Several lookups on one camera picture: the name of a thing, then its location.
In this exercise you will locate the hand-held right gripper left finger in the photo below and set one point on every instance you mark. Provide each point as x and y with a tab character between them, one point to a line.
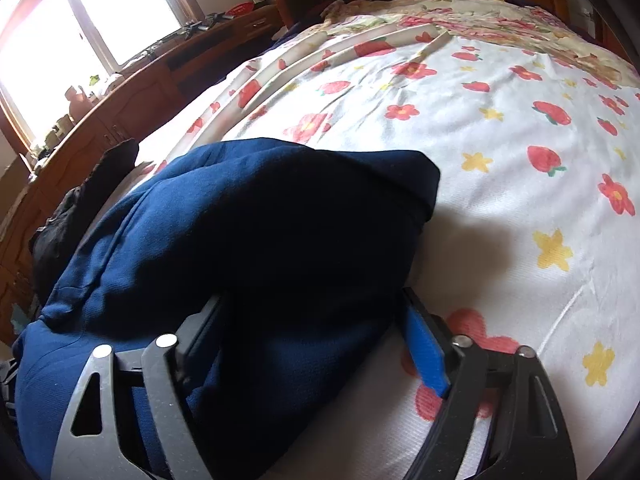
200	340

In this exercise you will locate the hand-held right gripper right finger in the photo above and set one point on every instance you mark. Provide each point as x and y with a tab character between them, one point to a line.
425	355

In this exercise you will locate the floral quilt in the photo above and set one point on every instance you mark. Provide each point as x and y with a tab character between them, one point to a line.
475	25

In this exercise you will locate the wooden desk cabinet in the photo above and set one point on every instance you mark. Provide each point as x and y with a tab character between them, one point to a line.
130	105

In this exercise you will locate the navy blue blazer jacket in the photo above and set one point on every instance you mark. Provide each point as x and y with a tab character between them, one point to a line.
250	240

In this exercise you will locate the black garment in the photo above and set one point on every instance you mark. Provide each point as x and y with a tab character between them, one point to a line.
75	220

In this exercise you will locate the window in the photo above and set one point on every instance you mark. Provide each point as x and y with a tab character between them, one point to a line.
75	35

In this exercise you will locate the red bowl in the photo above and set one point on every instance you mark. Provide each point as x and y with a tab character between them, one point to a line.
238	8

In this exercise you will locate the strawberry print bed sheet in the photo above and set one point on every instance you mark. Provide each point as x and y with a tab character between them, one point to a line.
500	210

